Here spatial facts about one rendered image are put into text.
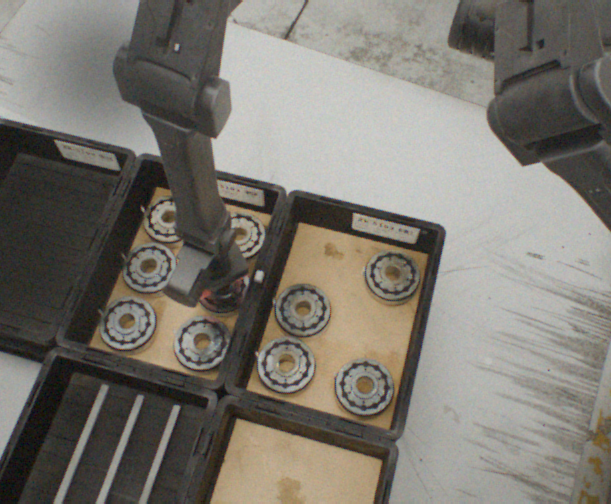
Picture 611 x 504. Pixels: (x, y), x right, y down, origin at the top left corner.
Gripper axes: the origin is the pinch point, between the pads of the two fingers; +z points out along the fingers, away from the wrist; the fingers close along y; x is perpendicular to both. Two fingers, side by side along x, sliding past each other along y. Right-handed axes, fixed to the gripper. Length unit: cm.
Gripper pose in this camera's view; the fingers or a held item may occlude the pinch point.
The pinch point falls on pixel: (221, 283)
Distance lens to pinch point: 127.3
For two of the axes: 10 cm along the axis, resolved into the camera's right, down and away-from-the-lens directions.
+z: 0.2, 3.9, 9.2
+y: 8.8, -4.4, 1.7
